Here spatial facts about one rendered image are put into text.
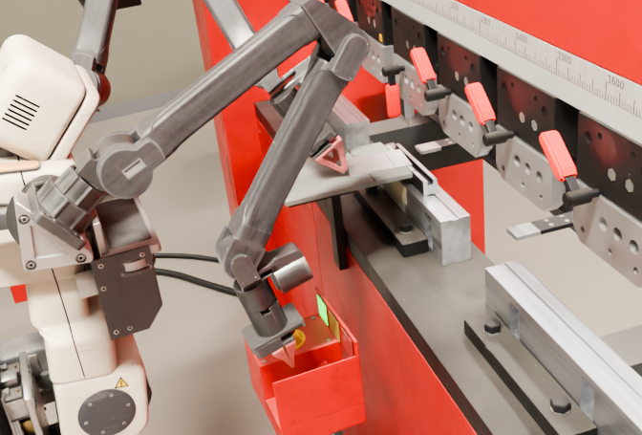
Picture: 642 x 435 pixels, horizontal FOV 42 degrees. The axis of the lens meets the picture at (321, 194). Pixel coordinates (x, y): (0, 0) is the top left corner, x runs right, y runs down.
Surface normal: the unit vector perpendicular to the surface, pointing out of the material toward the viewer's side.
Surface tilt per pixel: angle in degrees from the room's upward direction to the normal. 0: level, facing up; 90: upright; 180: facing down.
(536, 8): 90
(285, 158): 85
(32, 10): 90
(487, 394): 0
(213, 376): 0
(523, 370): 0
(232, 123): 90
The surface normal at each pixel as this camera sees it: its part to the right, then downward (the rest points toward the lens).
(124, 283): 0.37, 0.38
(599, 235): -0.95, 0.22
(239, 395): -0.11, -0.89
